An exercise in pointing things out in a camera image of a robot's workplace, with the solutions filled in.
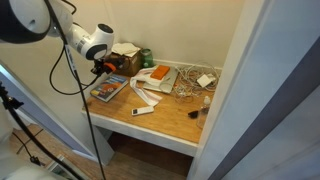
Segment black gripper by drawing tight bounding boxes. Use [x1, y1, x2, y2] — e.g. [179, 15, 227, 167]
[91, 57, 125, 76]

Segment colourful hardcover book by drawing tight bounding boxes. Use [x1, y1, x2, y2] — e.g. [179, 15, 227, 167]
[90, 74, 128, 102]

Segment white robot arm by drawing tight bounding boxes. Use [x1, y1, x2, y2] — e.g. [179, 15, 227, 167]
[0, 0, 124, 76]

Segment brown cardboard box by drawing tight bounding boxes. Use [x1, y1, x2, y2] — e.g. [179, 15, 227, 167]
[111, 53, 142, 77]

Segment white papers on box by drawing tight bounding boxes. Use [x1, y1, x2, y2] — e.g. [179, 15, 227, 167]
[112, 43, 140, 57]

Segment white folded cloth bag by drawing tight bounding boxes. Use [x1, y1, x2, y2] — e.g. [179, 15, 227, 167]
[130, 68, 162, 106]

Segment orange notebook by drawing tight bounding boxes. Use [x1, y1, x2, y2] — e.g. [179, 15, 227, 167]
[150, 65, 170, 80]

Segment white remote control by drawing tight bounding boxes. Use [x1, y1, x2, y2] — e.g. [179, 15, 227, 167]
[131, 106, 154, 116]

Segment white power adapter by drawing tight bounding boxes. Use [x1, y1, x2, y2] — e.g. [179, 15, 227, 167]
[197, 74, 216, 88]

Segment black sunglasses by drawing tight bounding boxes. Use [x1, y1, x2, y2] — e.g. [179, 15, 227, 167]
[188, 108, 209, 119]

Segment black tripod stand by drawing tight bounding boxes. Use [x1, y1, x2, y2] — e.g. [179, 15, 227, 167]
[0, 83, 84, 180]

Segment clear plastic bottle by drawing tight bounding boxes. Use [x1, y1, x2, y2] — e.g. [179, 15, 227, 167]
[197, 96, 211, 128]

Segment framed picture on floor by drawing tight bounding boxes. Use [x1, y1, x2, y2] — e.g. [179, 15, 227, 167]
[46, 154, 85, 180]

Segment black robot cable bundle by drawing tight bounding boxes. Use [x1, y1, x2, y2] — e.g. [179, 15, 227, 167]
[43, 0, 108, 180]

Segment tangle of white cables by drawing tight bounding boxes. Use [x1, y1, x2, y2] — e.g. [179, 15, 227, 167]
[170, 62, 221, 103]

